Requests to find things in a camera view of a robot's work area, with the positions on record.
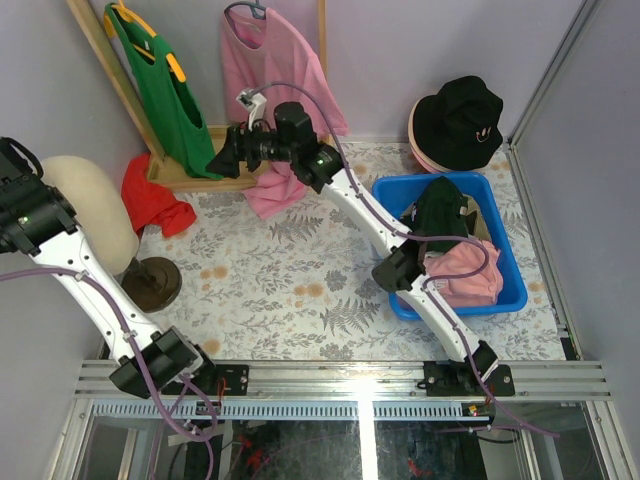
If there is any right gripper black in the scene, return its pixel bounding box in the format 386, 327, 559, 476
204, 116, 296, 181

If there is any pink t-shirt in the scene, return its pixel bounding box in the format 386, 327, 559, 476
220, 7, 350, 220

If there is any blue plastic bin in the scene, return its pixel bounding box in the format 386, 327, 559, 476
372, 172, 528, 317

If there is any beige bucket hat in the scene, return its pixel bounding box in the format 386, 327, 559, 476
407, 95, 451, 173

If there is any black hat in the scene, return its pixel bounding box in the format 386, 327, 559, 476
415, 75, 503, 172

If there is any pink bucket hat strawberry logo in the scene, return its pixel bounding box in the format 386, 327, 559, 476
411, 145, 442, 173

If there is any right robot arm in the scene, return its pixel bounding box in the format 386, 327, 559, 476
208, 94, 499, 396

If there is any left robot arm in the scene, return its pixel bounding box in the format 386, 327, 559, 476
1, 137, 219, 399

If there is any wooden clothes rack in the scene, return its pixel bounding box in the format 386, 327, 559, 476
70, 1, 342, 192

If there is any green tank top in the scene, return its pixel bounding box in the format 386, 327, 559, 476
103, 3, 222, 180

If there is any red cloth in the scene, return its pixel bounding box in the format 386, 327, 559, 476
121, 153, 197, 238

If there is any yellow hanger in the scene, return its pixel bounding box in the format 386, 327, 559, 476
103, 2, 187, 84

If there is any cream foam mannequin head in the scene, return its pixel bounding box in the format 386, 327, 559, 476
43, 155, 139, 277

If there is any dark mannequin base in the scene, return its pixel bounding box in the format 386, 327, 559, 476
121, 257, 182, 313

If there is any floral table mat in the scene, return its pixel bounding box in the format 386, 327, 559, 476
138, 143, 565, 361

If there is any dark green cap in bin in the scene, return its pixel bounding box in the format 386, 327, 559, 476
405, 176, 468, 238

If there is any pink cloth in bin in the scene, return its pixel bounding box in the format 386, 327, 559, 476
422, 239, 504, 307

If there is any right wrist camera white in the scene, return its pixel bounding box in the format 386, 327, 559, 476
236, 88, 267, 131

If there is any aluminium rail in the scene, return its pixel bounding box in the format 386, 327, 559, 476
74, 358, 614, 421

